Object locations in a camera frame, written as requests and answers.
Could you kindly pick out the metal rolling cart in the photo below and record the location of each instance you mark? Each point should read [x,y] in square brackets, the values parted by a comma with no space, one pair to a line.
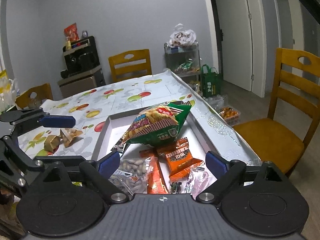
[172,57]

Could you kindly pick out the green cracker bag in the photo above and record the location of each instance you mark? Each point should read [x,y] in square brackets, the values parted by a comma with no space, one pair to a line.
[160,132]

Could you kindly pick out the fruit print tablecloth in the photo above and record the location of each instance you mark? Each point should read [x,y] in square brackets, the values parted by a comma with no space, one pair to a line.
[125,87]

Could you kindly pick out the brown triangular pastry packet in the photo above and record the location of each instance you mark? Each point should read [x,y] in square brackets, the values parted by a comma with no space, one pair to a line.
[51,142]

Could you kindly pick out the clear bag of nuts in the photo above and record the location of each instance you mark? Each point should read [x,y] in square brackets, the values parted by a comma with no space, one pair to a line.
[135,172]

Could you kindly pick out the grey cardboard box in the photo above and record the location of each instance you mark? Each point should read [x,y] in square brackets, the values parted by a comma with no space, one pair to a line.
[115,130]

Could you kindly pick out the long orange bar wrapper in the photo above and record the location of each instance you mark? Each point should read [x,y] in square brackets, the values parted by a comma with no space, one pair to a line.
[155,180]

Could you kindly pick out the white plastic bag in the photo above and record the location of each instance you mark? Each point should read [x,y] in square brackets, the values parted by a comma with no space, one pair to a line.
[182,37]

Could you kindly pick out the clear plastic bags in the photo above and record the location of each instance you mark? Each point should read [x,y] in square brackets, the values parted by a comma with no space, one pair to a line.
[217,101]

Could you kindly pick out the green snack packets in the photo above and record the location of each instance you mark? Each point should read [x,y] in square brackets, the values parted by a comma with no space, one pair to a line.
[186,66]

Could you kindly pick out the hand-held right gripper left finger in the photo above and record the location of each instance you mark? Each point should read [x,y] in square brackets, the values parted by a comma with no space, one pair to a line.
[110,163]

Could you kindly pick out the clear plastic bag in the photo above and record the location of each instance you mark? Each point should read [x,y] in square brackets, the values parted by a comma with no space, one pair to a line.
[10,92]

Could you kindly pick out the clear pink packet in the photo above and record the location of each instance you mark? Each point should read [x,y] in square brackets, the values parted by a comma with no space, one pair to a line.
[200,180]

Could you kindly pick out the white door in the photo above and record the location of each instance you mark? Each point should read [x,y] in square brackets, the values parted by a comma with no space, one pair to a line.
[292,17]
[237,30]

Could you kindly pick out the small golden snack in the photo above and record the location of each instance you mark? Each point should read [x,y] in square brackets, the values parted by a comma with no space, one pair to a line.
[71,135]

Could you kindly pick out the dark brown stick packet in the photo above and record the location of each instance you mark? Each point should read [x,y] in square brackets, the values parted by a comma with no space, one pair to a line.
[119,146]

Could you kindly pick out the wooden chair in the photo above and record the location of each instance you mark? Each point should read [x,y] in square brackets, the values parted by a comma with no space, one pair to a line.
[275,135]
[130,65]
[35,95]

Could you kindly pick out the yellow bag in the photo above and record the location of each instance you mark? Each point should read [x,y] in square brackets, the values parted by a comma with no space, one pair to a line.
[2,77]

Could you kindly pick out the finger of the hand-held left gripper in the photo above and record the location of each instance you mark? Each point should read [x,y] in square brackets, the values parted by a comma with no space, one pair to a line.
[57,121]
[50,160]

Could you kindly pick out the red snack bag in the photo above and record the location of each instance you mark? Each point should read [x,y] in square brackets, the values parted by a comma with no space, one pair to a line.
[72,32]

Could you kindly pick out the small orange packet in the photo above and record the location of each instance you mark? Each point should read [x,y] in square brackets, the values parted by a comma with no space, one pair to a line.
[182,143]
[178,161]

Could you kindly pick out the green tote bag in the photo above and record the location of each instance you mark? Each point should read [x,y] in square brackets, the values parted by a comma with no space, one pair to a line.
[211,82]

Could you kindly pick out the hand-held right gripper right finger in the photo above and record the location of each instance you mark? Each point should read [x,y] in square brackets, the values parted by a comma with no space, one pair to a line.
[215,163]

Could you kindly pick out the crate of oranges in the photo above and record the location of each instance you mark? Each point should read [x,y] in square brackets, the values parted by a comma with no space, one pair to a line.
[230,113]

